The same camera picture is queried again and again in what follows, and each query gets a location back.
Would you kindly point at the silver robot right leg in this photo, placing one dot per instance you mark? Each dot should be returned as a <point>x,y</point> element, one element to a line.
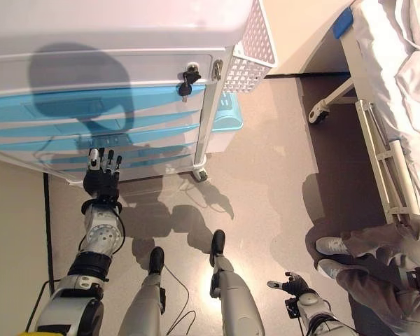
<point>234,297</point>

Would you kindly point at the black key in lock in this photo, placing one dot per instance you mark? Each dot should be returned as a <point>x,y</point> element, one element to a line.
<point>185,88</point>

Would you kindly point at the blue bed corner tag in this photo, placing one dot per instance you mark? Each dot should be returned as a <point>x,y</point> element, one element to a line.
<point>343,22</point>

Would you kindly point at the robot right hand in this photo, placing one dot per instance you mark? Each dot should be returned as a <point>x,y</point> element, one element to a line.
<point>297,286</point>

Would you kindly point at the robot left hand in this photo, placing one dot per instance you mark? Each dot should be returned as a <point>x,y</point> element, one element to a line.
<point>99,182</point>

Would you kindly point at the person legs khaki trousers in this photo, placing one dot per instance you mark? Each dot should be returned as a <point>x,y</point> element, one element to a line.
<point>388,252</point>

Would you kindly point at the white medical cart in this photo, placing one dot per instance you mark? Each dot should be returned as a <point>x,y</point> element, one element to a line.
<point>91,21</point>

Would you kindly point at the silver robot left leg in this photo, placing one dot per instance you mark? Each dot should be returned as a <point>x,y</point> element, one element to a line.
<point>147,301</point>

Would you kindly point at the silver robot leg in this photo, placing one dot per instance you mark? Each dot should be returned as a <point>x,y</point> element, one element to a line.
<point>234,297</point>
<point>147,301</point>

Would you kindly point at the white perforated side basket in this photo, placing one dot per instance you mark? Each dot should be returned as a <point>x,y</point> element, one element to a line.
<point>246,70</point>

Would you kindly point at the white hospital bed frame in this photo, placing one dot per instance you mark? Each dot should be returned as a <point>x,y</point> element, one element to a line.
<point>378,147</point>

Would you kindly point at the bed caster wheel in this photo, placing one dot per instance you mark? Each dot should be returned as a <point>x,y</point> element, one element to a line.
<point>318,115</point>

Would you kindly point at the cart caster wheel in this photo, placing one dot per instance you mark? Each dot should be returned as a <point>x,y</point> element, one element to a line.
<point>199,174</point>

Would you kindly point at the silver cart latch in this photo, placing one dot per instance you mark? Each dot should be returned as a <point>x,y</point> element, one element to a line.
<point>217,70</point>

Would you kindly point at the white sneaker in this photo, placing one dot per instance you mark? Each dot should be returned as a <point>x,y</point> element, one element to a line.
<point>330,245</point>
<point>330,269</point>

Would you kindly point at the white bin blue lid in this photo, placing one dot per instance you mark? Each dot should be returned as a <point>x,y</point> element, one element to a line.
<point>227,120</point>

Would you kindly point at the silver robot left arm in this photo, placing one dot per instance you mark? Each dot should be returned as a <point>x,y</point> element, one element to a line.
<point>98,238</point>

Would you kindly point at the white blanket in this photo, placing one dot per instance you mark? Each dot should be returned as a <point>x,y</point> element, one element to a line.
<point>399,87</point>

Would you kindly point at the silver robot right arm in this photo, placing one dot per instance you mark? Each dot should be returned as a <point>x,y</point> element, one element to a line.
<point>315,311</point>

